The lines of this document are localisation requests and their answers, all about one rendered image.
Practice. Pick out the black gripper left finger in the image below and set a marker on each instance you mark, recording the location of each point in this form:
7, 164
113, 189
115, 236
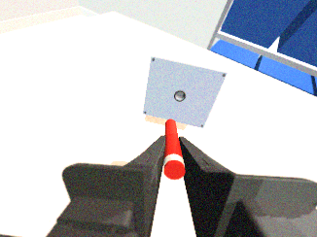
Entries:
138, 182

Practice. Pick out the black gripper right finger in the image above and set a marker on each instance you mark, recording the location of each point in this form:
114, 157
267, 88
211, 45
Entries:
213, 190

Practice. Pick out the red peg with white band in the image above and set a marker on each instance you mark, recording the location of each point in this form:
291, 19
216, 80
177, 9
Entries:
173, 165

